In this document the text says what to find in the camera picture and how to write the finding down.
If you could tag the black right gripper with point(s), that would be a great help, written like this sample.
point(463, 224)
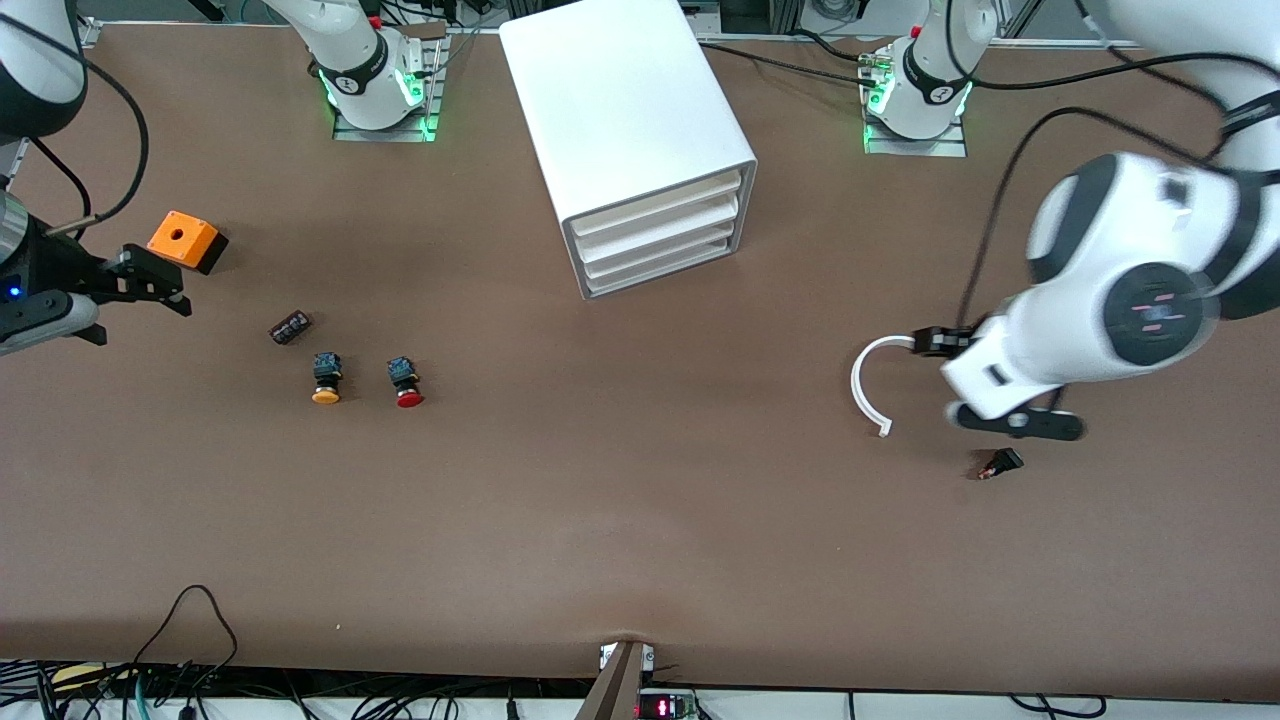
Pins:
point(62, 270)

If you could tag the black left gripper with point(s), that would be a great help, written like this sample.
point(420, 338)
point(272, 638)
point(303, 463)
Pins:
point(941, 342)

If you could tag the red mushroom push button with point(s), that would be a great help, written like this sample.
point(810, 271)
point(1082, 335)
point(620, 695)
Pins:
point(408, 398)

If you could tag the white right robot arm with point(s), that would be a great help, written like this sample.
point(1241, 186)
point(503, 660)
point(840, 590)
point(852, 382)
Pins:
point(350, 50)

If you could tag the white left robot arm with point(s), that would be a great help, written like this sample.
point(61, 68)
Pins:
point(1150, 300)

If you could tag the yellow mushroom push button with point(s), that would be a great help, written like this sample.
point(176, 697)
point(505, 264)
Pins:
point(326, 395)

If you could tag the white curved plastic strip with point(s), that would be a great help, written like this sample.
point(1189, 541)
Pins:
point(856, 385)

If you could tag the small black terminal block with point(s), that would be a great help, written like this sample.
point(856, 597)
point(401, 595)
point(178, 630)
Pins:
point(290, 327)

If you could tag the device with red display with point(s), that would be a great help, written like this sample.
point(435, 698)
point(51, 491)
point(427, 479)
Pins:
point(665, 708)

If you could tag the orange button enclosure box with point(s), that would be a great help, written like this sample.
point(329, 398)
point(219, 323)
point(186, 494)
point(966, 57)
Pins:
point(185, 235)

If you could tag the black rocker switch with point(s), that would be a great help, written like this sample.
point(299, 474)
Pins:
point(1005, 461)

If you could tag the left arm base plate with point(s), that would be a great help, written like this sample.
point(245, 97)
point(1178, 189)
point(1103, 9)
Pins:
point(915, 148)

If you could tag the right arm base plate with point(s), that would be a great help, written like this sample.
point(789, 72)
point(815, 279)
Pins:
point(385, 134)

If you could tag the white pole clamp bracket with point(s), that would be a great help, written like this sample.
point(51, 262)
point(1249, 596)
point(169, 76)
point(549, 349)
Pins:
point(649, 657)

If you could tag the brown camera mount pole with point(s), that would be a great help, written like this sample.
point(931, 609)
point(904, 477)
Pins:
point(615, 690)

